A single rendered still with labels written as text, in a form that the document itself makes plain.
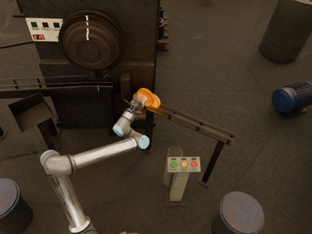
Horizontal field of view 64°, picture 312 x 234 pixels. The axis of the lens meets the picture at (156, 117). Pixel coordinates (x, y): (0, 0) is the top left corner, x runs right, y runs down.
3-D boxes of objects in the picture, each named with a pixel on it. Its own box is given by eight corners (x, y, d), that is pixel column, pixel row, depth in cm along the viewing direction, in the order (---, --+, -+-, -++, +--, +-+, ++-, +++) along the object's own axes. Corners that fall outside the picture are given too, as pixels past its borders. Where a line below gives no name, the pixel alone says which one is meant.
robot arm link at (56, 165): (46, 165, 137) (150, 133, 173) (42, 158, 147) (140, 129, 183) (51, 184, 140) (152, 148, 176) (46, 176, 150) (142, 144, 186)
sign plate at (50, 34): (34, 39, 197) (26, 17, 183) (68, 40, 199) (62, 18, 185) (33, 41, 196) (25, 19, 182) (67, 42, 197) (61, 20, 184)
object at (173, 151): (162, 176, 243) (167, 145, 204) (174, 175, 244) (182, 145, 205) (163, 187, 235) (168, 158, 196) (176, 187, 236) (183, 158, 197)
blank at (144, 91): (137, 85, 194) (135, 87, 192) (154, 91, 187) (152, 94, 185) (139, 100, 204) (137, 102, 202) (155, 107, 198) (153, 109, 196)
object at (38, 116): (35, 154, 251) (6, 105, 196) (60, 142, 262) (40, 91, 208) (43, 169, 241) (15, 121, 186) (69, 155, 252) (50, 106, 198)
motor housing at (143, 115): (126, 138, 270) (124, 104, 229) (146, 138, 271) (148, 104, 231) (126, 148, 261) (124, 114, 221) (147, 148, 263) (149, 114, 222)
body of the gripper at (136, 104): (142, 100, 183) (133, 113, 179) (144, 106, 191) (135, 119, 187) (134, 96, 185) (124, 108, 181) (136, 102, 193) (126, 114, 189)
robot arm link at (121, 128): (118, 136, 185) (108, 128, 180) (127, 123, 190) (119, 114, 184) (124, 138, 178) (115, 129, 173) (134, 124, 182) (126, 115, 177)
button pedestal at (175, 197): (161, 189, 234) (167, 153, 187) (186, 189, 235) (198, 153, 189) (162, 206, 223) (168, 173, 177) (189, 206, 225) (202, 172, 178)
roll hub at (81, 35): (74, 64, 193) (67, 30, 172) (111, 64, 195) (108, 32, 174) (73, 68, 190) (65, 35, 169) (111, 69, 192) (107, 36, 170)
